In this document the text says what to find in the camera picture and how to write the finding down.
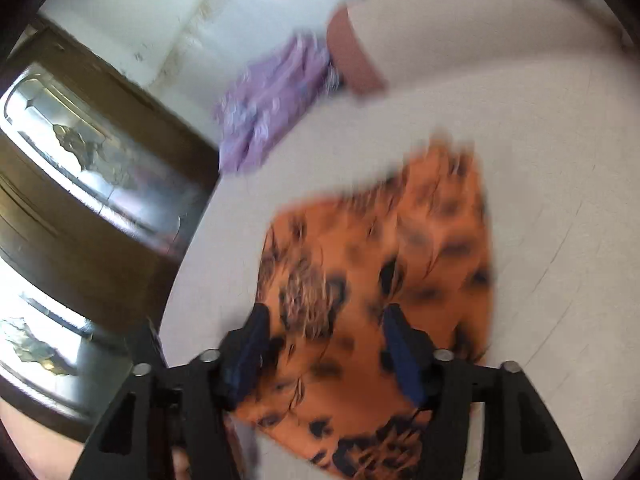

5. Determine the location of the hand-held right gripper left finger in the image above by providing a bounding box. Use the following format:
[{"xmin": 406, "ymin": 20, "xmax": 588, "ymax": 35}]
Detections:
[{"xmin": 70, "ymin": 304, "xmax": 272, "ymax": 480}]

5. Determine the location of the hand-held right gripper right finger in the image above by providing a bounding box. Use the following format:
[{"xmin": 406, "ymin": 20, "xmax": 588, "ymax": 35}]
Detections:
[{"xmin": 381, "ymin": 304, "xmax": 584, "ymax": 480}]

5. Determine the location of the orange black floral garment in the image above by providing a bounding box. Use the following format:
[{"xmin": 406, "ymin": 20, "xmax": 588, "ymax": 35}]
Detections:
[{"xmin": 227, "ymin": 132, "xmax": 499, "ymax": 480}]

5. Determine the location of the wooden door with glass panels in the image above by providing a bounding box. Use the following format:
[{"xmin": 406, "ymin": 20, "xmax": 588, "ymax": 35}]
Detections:
[{"xmin": 0, "ymin": 14, "xmax": 222, "ymax": 442}]

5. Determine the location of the purple floral cloth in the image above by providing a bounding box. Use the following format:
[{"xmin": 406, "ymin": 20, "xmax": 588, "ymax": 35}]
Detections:
[{"xmin": 212, "ymin": 32, "xmax": 344, "ymax": 176}]

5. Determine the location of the pink bolster with red end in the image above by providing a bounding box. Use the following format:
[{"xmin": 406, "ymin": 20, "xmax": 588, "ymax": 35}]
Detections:
[{"xmin": 325, "ymin": 0, "xmax": 637, "ymax": 97}]

